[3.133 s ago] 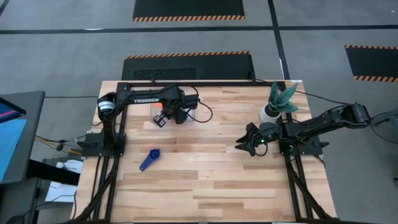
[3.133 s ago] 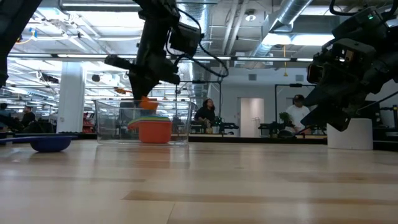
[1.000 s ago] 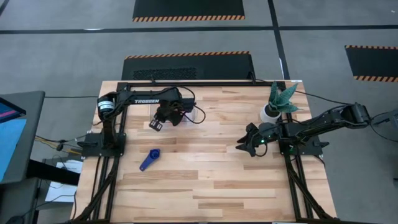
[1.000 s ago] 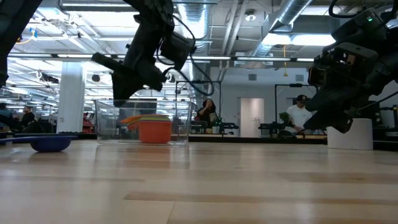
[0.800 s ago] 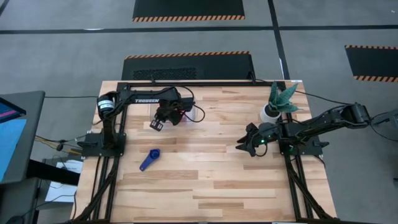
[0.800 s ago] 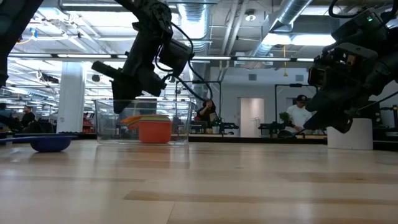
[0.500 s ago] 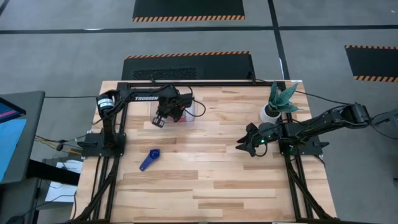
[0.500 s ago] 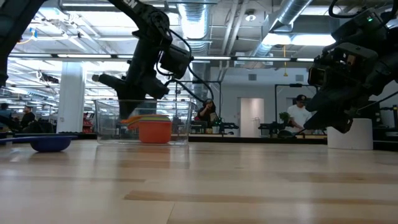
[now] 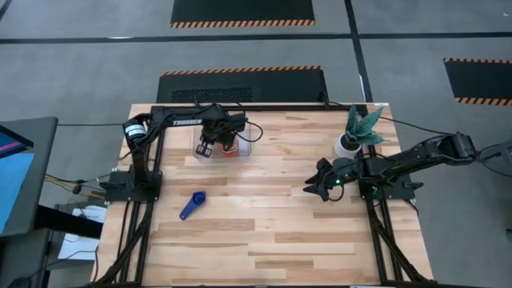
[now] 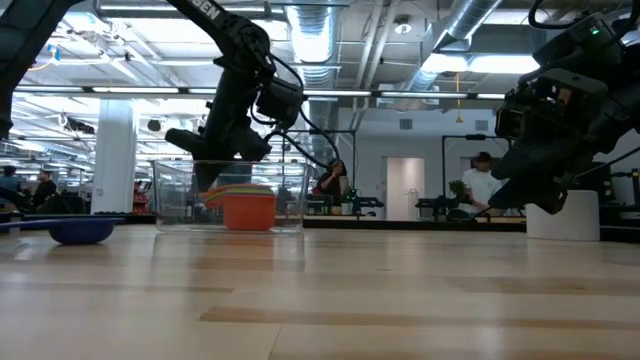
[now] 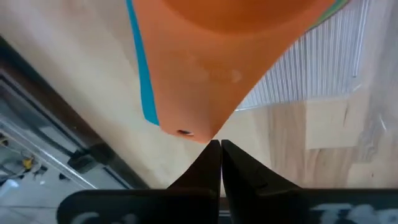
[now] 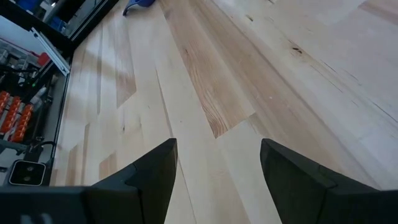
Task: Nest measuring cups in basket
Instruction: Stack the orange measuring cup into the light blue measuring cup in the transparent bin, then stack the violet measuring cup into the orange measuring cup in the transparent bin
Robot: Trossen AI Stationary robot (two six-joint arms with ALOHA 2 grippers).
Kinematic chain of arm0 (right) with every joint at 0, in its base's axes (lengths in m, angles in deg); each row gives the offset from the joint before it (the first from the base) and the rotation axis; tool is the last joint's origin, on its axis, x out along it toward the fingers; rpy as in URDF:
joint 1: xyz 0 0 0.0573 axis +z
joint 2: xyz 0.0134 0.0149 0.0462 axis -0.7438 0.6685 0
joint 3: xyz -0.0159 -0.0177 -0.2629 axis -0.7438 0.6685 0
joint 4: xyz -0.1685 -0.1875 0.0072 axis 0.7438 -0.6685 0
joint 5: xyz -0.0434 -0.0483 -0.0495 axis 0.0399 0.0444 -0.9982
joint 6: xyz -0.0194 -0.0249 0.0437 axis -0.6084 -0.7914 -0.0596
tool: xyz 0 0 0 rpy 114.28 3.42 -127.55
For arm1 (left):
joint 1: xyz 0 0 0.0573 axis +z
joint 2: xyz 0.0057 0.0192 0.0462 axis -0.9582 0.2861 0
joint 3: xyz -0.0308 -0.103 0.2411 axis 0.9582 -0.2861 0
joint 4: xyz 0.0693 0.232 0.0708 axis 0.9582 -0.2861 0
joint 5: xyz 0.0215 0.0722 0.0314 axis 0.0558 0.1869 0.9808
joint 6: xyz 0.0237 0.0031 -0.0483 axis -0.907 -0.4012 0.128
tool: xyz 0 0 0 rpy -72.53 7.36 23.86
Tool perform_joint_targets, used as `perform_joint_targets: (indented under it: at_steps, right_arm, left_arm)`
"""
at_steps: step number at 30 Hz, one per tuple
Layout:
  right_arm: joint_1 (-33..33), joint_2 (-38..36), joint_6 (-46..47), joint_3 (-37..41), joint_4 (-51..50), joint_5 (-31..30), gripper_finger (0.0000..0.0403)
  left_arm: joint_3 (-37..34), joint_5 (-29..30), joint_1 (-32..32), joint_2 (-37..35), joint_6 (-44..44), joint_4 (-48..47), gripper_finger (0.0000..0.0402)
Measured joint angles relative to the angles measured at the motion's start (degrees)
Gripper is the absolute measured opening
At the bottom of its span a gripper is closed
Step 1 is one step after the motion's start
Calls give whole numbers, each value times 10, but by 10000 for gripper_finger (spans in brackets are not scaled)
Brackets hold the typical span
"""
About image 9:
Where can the black aluminium table frame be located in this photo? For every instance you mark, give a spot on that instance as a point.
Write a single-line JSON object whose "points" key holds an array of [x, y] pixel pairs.
{"points": [[288, 108]]}

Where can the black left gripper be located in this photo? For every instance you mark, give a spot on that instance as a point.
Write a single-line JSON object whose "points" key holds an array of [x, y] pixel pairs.
{"points": [[224, 126]]}

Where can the clear plastic basket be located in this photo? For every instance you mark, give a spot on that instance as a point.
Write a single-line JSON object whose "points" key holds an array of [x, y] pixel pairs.
{"points": [[246, 150]]}

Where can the small dark blue measuring cup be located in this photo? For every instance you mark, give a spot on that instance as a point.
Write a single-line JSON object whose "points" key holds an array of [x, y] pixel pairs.
{"points": [[198, 197]]}

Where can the black desk edge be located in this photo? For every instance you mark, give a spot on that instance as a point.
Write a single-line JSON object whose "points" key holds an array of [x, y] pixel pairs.
{"points": [[68, 222]]}

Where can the dark grey stand foot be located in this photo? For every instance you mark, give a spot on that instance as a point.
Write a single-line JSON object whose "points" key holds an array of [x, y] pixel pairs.
{"points": [[498, 152]]}

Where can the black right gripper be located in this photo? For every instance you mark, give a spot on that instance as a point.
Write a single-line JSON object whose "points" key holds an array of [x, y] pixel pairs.
{"points": [[346, 172]]}

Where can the white plant pot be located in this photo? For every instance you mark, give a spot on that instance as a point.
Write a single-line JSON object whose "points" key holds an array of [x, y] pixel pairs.
{"points": [[342, 152]]}

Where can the black hazard-striped floor mat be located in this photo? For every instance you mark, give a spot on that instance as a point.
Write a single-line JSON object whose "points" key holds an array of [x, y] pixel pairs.
{"points": [[480, 80], [280, 86], [240, 10]]}

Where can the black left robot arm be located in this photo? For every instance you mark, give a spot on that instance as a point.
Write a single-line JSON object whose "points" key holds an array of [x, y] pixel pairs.
{"points": [[186, 122]]}

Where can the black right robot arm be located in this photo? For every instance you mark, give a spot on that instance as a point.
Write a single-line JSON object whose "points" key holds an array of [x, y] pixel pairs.
{"points": [[424, 154]]}

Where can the artificial green snake plant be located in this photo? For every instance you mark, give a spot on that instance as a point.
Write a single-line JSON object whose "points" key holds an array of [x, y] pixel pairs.
{"points": [[362, 128]]}

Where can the large grey-framed monitor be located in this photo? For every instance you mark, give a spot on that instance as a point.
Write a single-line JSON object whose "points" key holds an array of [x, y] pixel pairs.
{"points": [[24, 192]]}

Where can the red measuring cup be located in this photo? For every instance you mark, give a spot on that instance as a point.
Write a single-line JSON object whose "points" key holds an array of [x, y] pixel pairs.
{"points": [[235, 152]]}

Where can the white paper sheets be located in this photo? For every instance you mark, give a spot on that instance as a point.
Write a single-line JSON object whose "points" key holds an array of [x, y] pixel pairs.
{"points": [[80, 244]]}

